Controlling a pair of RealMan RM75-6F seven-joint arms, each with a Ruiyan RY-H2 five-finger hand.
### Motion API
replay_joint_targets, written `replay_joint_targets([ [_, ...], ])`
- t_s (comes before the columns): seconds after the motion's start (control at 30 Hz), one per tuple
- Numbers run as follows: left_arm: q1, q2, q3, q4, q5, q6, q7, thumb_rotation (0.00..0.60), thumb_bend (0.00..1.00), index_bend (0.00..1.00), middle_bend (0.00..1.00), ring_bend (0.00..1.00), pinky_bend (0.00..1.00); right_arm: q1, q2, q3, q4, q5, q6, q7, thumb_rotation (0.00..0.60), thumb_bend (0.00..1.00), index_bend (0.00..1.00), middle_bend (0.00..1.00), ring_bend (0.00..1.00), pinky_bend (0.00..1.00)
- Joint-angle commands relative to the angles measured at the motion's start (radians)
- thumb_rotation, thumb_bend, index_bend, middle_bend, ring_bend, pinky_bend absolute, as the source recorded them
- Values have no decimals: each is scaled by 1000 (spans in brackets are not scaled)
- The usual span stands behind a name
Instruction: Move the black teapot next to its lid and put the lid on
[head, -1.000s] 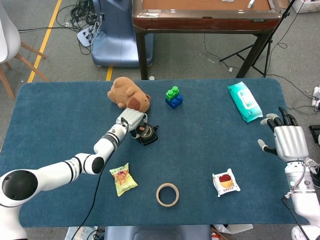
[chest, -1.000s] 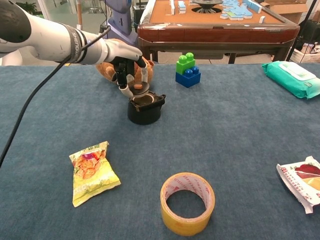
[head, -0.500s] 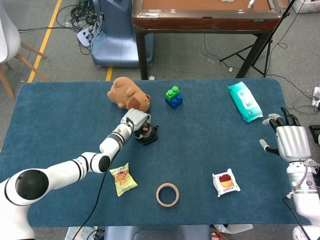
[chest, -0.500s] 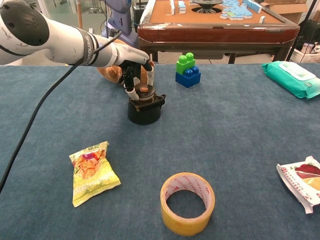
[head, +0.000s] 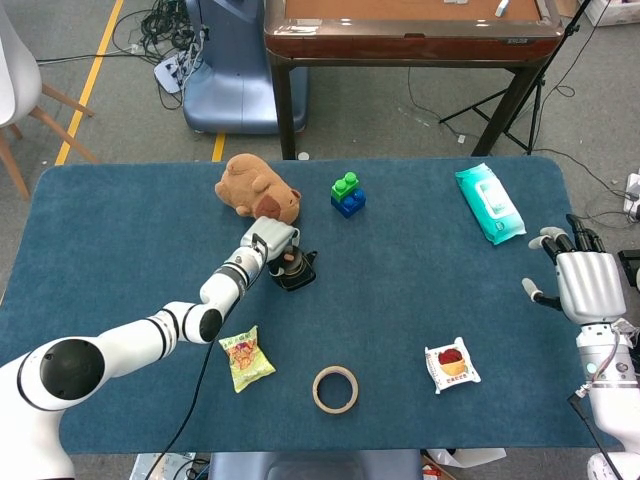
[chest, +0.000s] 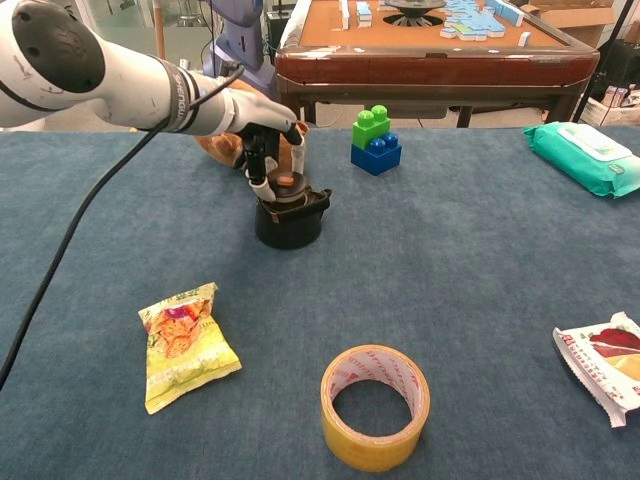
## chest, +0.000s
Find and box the yellow snack bag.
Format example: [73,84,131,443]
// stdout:
[137,281,243,416]

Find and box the blue table cloth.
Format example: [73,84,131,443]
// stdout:
[0,125,640,480]

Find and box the wooden pole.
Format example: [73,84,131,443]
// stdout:
[152,0,170,59]

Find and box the blue mahjong tile pile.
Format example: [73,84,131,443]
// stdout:
[439,0,526,41]

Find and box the brown mahjong table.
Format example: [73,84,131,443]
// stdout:
[274,0,601,129]

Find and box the white carton box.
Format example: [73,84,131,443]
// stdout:
[582,84,640,126]

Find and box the yellow packing tape roll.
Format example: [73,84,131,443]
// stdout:
[320,343,432,473]

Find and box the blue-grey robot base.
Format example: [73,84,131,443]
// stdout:
[202,0,279,101]

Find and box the black cast iron teapot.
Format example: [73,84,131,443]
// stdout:
[254,185,333,251]

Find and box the blue building block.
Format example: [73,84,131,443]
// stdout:
[350,131,403,177]

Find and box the cardboard box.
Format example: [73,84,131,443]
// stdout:
[519,0,631,49]

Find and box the black mahjong table centre disc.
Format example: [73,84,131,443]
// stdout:
[382,0,448,27]

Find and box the black tripod stand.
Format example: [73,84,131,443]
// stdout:
[572,0,636,124]

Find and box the white and red snack packet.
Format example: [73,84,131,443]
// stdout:
[552,311,640,429]

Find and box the black lid with wooden knob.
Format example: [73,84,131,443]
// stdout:
[269,171,307,201]

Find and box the green building block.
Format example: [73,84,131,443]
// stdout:
[351,104,393,149]

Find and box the brown capybara plush toy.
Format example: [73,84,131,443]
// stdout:
[193,82,310,176]

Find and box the green wet wipes pack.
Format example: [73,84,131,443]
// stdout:
[522,121,640,200]

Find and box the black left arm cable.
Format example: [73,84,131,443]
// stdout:
[0,64,246,391]

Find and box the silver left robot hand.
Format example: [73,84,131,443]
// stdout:
[227,89,307,203]

